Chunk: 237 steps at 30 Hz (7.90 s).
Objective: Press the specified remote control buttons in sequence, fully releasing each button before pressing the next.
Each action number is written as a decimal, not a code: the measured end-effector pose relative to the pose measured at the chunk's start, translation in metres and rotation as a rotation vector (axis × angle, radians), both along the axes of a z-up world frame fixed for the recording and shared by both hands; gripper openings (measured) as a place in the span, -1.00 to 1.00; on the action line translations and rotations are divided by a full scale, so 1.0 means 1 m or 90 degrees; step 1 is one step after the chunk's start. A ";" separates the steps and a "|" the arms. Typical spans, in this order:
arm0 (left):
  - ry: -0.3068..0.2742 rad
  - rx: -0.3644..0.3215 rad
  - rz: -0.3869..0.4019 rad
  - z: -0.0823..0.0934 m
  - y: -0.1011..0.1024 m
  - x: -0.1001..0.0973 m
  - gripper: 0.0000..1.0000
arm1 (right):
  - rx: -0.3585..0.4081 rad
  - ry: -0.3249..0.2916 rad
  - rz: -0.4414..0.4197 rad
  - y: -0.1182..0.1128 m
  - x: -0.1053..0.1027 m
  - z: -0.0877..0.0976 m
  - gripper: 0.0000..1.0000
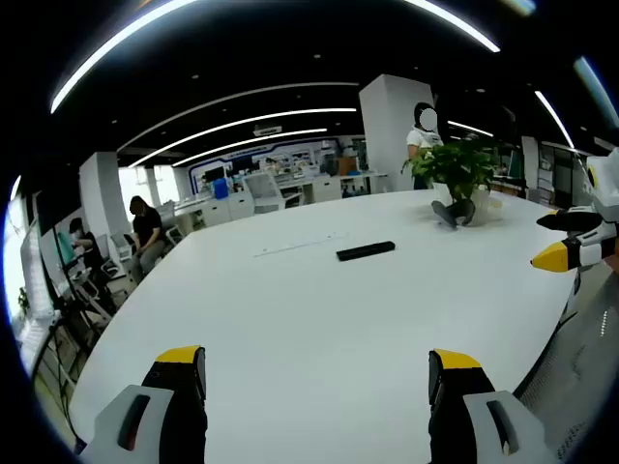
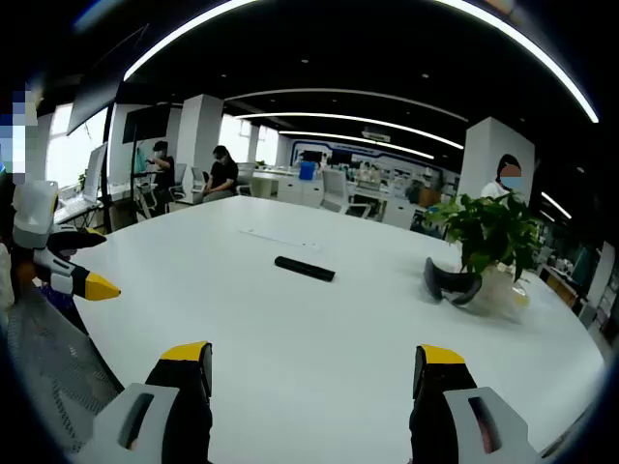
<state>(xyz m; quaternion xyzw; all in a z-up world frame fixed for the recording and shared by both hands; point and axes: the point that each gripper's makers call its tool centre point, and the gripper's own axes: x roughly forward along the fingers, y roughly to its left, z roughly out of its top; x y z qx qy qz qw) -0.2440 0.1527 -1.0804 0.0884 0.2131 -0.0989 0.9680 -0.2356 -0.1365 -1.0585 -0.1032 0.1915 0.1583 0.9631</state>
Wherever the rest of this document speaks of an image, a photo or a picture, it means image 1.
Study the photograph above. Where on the blue bin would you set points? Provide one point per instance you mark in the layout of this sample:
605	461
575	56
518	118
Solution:
220	188

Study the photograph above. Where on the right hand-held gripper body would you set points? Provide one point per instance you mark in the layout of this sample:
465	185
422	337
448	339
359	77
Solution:
607	188

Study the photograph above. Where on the white counter cabinets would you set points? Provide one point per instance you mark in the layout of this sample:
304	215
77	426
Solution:
319	186

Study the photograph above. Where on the grey mesh office chair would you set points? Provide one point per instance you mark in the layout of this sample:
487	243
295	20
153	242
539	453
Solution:
570	377

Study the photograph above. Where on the green potted plant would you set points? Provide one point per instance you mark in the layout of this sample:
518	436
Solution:
454	162

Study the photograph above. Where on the white ceiling air vent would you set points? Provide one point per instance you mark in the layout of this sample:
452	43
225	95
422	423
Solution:
267	130

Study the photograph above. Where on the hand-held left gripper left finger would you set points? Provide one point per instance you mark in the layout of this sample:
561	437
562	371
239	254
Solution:
164	411

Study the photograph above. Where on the black remote control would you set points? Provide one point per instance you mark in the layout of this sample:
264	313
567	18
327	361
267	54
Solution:
365	251

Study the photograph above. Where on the black tripod stand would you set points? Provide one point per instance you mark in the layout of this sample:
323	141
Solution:
84	299

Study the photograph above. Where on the white plant pot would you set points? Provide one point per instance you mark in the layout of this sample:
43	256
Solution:
481	205

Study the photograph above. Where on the curved white ceiling light strip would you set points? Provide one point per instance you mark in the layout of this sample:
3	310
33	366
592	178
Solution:
97	54

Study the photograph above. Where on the white office chair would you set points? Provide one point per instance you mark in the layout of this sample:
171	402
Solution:
263	191

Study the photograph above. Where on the brown cardboard box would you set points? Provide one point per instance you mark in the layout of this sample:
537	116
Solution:
348	165

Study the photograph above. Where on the dark grey headset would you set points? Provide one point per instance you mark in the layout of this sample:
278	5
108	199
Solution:
450	212

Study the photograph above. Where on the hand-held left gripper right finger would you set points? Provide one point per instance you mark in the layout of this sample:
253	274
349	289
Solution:
464	411

